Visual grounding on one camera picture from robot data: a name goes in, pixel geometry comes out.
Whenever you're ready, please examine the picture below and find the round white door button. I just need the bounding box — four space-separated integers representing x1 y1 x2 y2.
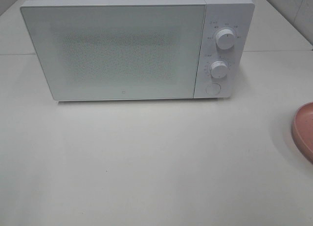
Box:
205 83 221 96

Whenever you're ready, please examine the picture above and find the white microwave oven body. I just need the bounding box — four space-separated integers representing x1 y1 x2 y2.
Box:
20 0 255 100

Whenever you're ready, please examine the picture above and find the lower white timer knob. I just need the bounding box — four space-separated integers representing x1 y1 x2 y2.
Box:
210 61 228 79

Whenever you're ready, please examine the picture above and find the white microwave door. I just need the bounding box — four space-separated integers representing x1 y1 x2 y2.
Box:
21 5 205 101

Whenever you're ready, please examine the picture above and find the pink round plate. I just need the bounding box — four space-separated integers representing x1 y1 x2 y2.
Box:
291 102 313 163

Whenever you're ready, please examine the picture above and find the upper white power knob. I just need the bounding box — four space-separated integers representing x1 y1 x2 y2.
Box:
215 27 236 50

